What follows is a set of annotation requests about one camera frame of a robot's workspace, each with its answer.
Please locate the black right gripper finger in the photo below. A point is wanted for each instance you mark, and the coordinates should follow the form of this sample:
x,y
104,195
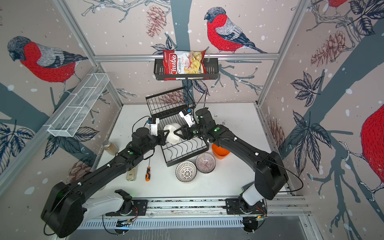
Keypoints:
x,y
177,136
177,128

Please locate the white mesh wall shelf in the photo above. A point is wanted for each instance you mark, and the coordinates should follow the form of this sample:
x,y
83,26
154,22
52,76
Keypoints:
x,y
72,116

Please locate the white patterned bowl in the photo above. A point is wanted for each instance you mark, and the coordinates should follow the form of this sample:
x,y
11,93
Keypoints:
x,y
186,172

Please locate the small clear bottle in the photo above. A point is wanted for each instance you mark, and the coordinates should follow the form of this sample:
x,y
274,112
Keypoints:
x,y
132,174

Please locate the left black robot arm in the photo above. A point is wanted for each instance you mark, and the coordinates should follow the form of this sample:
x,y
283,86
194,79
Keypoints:
x,y
63,211

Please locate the black wire dish rack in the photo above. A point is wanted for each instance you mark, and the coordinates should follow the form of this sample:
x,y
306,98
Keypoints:
x,y
174,109

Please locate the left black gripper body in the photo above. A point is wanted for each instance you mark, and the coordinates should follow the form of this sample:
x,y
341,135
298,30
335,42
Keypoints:
x,y
158,138

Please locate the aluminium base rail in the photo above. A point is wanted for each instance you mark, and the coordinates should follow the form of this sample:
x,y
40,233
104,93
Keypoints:
x,y
181,213

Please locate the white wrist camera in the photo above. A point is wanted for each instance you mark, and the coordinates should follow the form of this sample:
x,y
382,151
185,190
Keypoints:
x,y
187,115
153,123

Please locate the orange handled screwdriver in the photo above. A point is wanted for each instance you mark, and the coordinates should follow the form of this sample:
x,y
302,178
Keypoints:
x,y
148,172

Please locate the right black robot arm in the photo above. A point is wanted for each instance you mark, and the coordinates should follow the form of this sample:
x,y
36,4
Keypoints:
x,y
270,174

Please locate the red cassava chips bag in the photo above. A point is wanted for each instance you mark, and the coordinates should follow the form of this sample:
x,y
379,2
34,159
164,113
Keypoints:
x,y
183,62

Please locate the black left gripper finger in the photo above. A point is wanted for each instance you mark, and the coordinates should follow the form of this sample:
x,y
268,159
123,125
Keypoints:
x,y
168,145
167,131

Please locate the glass jar with lid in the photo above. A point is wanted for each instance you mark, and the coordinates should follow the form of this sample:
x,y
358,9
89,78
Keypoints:
x,y
110,147

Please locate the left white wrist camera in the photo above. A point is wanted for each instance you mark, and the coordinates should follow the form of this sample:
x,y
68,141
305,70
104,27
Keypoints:
x,y
153,123

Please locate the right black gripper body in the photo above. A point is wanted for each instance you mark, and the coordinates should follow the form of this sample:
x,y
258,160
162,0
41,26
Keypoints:
x,y
189,133

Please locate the orange plastic bowl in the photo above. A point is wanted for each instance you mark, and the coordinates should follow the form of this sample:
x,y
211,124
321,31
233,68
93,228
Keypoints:
x,y
220,152

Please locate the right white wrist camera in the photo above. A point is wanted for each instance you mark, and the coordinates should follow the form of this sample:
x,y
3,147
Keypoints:
x,y
187,115

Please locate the black wall basket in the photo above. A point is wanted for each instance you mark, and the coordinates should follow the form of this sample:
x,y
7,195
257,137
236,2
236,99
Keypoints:
x,y
207,69

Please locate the white ceramic bowl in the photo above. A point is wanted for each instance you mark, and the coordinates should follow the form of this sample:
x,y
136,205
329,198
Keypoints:
x,y
170,138

